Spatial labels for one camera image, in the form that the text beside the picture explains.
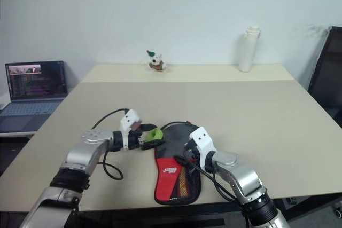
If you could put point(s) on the white plush dog toy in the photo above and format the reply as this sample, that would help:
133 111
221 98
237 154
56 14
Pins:
155 62

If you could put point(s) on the grey chair caster wheel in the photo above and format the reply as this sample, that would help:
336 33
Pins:
337 208

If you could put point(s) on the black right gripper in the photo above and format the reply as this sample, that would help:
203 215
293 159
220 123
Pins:
193 154

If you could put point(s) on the open grey laptop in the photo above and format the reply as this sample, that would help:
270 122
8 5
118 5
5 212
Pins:
26 110

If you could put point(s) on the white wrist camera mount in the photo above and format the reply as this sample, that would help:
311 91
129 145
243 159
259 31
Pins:
201 138
129 118

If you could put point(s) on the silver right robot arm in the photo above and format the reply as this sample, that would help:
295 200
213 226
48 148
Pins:
240 174

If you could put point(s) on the white water bottle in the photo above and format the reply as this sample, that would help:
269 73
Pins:
247 51

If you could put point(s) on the black red paddle case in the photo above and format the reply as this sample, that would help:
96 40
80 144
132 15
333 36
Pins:
165 182

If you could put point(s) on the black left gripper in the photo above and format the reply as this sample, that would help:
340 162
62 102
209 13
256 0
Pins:
134 140

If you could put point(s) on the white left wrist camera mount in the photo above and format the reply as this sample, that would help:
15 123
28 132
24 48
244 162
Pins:
129 118

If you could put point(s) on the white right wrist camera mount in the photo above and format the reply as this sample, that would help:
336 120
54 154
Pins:
201 138

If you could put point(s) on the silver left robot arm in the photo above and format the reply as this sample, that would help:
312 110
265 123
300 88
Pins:
80 153

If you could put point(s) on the black office chair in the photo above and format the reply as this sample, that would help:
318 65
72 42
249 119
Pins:
328 78

